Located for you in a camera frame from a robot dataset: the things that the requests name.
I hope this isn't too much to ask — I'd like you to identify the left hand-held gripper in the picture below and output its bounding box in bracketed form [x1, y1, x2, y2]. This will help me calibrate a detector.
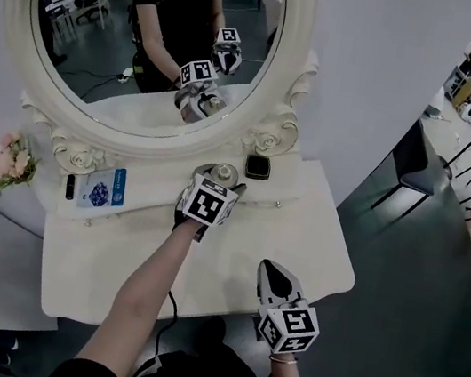
[170, 157, 251, 250]

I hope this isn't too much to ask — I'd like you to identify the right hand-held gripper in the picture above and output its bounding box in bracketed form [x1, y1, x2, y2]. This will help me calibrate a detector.
[243, 257, 331, 361]

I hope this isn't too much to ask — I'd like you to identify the person's left forearm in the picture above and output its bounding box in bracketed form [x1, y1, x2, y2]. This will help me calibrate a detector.
[68, 202, 208, 377]

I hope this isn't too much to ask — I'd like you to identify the white carved dressing table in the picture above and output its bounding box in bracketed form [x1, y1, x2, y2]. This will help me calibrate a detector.
[13, 111, 376, 368]

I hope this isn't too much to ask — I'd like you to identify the small black square case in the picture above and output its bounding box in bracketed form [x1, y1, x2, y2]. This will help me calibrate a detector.
[243, 153, 274, 182]

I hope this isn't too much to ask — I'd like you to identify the blue and white flat packet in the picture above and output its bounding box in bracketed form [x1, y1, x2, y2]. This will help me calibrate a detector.
[75, 161, 130, 215]

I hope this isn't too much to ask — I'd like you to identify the black lipstick tube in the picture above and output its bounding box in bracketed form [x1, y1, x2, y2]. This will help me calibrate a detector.
[63, 173, 78, 201]

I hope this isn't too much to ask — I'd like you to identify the dark grey chair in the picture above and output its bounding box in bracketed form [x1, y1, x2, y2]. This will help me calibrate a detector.
[369, 112, 449, 221]

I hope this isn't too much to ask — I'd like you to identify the pink flower bouquet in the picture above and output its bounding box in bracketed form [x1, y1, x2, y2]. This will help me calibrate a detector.
[0, 127, 44, 203]

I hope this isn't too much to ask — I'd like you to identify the white framed oval mirror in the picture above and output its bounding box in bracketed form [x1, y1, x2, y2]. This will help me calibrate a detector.
[0, 0, 331, 213]

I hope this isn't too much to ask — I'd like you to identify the thin metal bracelet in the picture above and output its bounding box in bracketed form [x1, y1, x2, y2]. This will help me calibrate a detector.
[267, 351, 300, 367]

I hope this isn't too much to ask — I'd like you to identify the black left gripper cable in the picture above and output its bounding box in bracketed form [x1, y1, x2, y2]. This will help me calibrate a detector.
[129, 286, 183, 377]

